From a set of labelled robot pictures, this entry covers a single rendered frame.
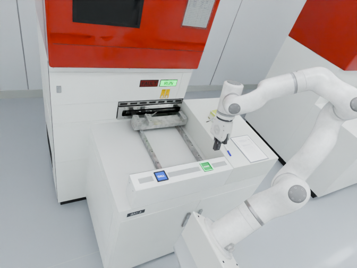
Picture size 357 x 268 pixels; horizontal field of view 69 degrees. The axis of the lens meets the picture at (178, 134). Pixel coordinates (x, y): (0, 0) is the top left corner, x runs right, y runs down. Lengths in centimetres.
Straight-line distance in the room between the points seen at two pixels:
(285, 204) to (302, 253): 161
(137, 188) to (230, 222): 42
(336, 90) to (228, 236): 71
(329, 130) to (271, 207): 38
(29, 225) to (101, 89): 116
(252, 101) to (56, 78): 94
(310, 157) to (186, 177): 54
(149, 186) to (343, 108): 83
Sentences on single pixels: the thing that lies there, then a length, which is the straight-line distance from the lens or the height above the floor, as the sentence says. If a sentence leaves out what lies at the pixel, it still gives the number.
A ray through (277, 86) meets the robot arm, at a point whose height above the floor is 147.
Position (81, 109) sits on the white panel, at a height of 94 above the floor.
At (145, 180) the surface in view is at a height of 96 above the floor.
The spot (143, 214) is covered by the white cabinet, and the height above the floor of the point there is 74.
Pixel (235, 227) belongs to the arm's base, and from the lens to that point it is 112.
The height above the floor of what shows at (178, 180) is 96.
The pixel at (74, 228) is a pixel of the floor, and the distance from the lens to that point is 215.
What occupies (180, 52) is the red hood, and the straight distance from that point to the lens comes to 150.
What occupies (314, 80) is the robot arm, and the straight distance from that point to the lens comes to 118.
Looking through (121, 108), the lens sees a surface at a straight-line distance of 161.
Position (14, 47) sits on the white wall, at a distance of 301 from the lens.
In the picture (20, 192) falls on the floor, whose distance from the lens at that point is 238.
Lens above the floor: 188
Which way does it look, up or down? 39 degrees down
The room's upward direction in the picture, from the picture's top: 19 degrees clockwise
